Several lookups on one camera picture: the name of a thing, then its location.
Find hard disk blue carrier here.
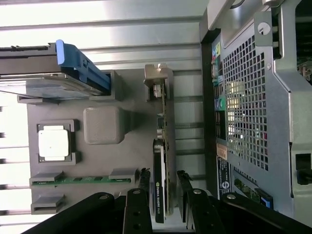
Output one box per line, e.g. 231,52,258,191
0,39,111,101

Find green RAM stick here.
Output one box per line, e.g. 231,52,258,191
30,176,133,186

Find grey parts rack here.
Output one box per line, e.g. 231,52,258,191
17,70,176,215

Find open grey PC case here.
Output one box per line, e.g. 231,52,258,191
199,0,312,221

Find silver CPU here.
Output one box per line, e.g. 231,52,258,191
38,125,71,162

